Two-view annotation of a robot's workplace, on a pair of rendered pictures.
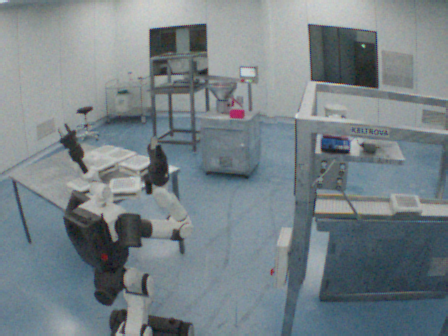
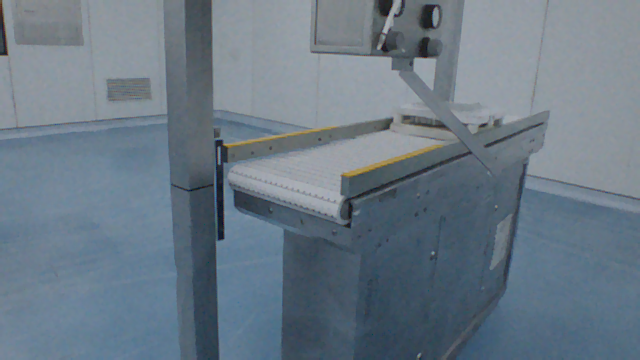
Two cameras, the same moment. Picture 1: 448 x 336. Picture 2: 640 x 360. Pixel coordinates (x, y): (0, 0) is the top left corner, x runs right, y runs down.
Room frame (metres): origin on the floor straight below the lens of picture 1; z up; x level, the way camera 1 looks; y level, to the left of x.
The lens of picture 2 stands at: (2.05, 0.06, 1.02)
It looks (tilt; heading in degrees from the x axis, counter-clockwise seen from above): 16 degrees down; 293
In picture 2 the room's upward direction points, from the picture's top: 2 degrees clockwise
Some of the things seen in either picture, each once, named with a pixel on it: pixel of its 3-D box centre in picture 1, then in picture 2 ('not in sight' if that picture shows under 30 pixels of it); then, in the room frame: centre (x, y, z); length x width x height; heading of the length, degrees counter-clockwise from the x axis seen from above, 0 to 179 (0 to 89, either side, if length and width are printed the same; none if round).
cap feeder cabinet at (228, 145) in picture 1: (231, 141); not in sight; (5.15, -0.11, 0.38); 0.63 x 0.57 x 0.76; 70
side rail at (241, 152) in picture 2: (398, 199); (399, 121); (2.35, -1.27, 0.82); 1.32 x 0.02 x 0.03; 75
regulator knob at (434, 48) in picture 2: not in sight; (432, 44); (2.18, -0.68, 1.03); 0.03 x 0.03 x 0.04; 75
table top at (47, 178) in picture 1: (81, 173); not in sight; (3.17, 1.27, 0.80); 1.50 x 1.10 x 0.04; 54
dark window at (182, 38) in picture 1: (177, 49); not in sight; (8.23, 0.86, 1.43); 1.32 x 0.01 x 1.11; 70
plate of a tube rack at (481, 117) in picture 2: (406, 202); (450, 111); (2.21, -1.27, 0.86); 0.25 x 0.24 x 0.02; 165
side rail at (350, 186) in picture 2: (402, 216); (490, 135); (2.09, -1.20, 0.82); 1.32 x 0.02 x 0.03; 75
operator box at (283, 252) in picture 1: (283, 259); not in sight; (1.60, -0.27, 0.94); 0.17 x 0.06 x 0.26; 165
